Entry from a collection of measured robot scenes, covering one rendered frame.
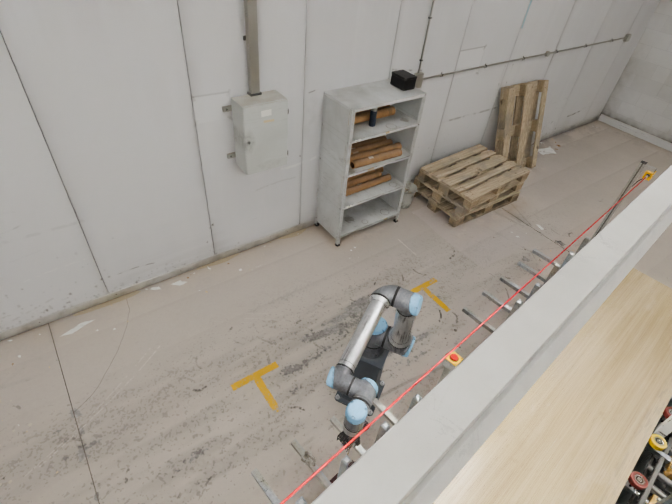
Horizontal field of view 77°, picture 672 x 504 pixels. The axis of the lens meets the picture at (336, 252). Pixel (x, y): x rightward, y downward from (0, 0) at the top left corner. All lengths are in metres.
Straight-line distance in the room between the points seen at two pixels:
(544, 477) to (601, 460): 0.35
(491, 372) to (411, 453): 0.20
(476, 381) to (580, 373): 2.35
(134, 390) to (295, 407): 1.23
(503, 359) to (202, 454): 2.77
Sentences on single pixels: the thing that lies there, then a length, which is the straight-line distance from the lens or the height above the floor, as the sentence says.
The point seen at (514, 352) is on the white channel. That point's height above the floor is 2.46.
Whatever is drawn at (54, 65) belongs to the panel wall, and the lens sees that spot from 3.27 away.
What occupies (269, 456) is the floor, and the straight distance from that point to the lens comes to 3.28.
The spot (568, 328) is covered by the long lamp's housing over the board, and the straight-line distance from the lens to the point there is 1.02.
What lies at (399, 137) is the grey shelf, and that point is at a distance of 4.71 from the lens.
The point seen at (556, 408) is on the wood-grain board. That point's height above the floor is 0.90.
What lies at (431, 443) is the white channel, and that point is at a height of 2.46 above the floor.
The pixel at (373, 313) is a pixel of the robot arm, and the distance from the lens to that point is 2.18.
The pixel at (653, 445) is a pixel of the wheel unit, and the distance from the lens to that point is 3.03.
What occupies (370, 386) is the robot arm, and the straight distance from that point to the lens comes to 1.98.
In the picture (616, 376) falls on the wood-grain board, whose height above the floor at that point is 0.90.
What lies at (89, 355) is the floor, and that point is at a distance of 4.00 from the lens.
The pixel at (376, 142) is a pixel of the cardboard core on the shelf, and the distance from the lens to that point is 4.57.
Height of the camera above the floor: 3.04
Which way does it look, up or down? 42 degrees down
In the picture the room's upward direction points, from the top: 7 degrees clockwise
